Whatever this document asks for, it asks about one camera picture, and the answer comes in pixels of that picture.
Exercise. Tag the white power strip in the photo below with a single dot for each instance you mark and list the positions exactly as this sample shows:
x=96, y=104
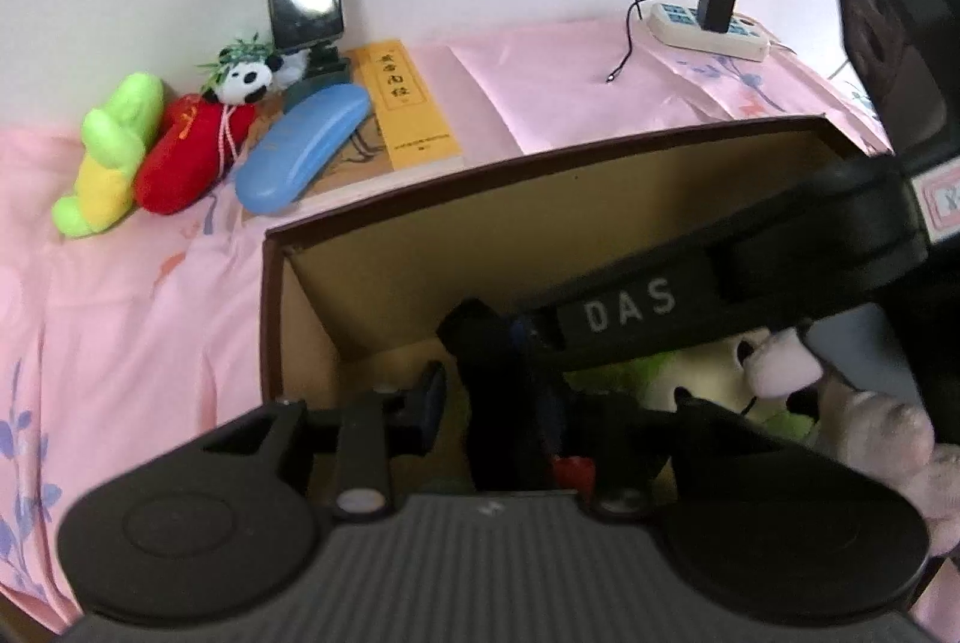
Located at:
x=739, y=39

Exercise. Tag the panda plush in red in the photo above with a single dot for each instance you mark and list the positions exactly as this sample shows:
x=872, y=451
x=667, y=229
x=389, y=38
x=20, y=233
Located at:
x=187, y=156

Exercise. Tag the red fluffy plush toy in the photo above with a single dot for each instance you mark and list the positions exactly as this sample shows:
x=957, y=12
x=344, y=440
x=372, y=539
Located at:
x=574, y=472

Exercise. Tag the yellow book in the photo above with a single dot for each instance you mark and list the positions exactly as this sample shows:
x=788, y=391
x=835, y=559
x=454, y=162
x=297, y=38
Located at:
x=356, y=163
x=409, y=103

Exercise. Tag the black phone stand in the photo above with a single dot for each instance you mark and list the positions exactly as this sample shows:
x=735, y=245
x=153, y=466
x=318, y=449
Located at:
x=326, y=69

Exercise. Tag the pink printed bedsheet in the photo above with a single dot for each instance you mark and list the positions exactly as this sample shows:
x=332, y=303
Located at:
x=135, y=328

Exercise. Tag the green yellow frog plush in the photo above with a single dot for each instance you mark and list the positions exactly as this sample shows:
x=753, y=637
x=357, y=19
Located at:
x=112, y=163

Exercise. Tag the pink plush toy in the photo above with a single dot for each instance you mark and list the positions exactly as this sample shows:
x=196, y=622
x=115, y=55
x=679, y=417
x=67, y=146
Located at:
x=877, y=433

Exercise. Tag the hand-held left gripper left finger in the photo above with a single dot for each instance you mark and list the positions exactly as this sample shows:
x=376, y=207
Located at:
x=431, y=397

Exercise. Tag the black charger plug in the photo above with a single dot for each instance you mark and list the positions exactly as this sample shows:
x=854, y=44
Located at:
x=716, y=6

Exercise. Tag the green moustache plush toy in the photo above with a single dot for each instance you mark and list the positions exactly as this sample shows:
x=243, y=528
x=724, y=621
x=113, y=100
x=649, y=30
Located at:
x=697, y=380

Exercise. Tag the brown cardboard box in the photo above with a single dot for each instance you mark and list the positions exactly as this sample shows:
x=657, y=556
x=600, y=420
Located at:
x=360, y=283

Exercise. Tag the panda plush toy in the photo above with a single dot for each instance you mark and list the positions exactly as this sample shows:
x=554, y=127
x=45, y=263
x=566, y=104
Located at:
x=244, y=81

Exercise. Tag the blue glasses case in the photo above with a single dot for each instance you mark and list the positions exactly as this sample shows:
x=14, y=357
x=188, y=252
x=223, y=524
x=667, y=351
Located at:
x=300, y=148

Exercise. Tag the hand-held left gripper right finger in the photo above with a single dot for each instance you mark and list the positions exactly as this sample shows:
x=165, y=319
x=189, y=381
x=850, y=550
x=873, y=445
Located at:
x=622, y=463

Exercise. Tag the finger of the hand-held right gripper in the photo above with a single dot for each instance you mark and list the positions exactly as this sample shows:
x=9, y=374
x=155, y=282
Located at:
x=487, y=388
x=544, y=403

